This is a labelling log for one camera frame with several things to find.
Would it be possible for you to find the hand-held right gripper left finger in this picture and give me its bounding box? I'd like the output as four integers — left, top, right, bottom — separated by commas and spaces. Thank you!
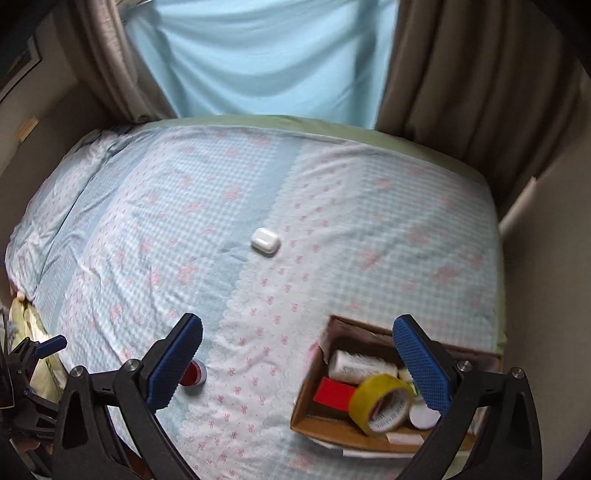
52, 314, 204, 480

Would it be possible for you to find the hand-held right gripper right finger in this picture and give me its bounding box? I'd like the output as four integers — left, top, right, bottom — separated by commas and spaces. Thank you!
392, 315, 543, 480

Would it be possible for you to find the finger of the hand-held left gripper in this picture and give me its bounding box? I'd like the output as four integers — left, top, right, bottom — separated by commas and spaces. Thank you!
14, 392, 62, 444
18, 336, 68, 370

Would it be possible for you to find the red lid jar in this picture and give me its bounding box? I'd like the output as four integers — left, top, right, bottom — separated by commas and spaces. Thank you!
180, 361, 207, 387

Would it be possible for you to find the white lid jar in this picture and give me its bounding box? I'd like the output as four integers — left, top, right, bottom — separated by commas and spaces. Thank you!
409, 397, 441, 429

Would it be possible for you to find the white bottle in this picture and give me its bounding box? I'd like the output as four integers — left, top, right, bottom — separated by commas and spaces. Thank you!
328, 350, 400, 384

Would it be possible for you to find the yellow tape roll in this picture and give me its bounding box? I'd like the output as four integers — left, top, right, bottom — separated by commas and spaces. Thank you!
348, 374, 416, 437

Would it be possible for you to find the red box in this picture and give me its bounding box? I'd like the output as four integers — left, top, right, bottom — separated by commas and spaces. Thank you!
313, 377, 356, 411

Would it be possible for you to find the printed cardboard box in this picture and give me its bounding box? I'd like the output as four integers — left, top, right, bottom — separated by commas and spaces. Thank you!
290, 315, 504, 455

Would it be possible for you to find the pale floral cloth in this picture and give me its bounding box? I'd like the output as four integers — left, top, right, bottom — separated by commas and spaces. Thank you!
7, 295, 63, 393

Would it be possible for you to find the white earbud case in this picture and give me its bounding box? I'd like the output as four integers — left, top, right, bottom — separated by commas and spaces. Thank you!
250, 227, 280, 254

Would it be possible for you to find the light blue checked pillow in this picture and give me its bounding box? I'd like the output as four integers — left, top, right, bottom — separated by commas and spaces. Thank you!
7, 129, 139, 287

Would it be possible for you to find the grey-brown curtain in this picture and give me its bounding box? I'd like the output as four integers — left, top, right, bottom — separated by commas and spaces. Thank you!
65, 0, 178, 123
376, 0, 587, 217

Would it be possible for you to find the light blue hanging cloth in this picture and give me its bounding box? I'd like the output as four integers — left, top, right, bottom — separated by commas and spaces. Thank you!
122, 0, 400, 130

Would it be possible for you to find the wall poster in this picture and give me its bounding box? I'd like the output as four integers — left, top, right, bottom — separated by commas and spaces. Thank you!
0, 32, 42, 100

